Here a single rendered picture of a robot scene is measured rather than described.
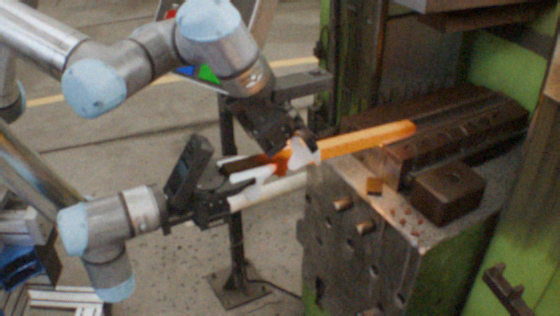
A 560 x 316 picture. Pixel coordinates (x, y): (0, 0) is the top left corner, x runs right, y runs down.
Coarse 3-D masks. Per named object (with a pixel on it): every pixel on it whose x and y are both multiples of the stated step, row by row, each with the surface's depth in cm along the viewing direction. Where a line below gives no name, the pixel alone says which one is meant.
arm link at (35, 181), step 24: (0, 120) 64; (0, 144) 63; (24, 144) 68; (0, 168) 65; (24, 168) 67; (48, 168) 72; (24, 192) 69; (48, 192) 72; (72, 192) 77; (48, 216) 74
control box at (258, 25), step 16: (176, 0) 123; (240, 0) 112; (256, 0) 110; (272, 0) 114; (160, 16) 126; (240, 16) 112; (256, 16) 111; (272, 16) 116; (256, 32) 113; (192, 80) 120
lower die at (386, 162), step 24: (432, 96) 109; (456, 96) 107; (480, 96) 106; (504, 96) 106; (360, 120) 99; (384, 120) 98; (408, 120) 96; (456, 120) 96; (384, 144) 89; (456, 144) 92; (384, 168) 91; (408, 168) 88
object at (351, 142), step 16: (384, 128) 91; (400, 128) 91; (320, 144) 85; (336, 144) 85; (352, 144) 86; (368, 144) 88; (240, 160) 78; (256, 160) 79; (272, 160) 79; (288, 160) 80; (224, 176) 77
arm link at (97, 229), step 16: (80, 208) 67; (96, 208) 67; (112, 208) 68; (128, 208) 68; (64, 224) 64; (80, 224) 65; (96, 224) 66; (112, 224) 67; (128, 224) 68; (64, 240) 64; (80, 240) 65; (96, 240) 66; (112, 240) 68; (80, 256) 68; (96, 256) 68; (112, 256) 69
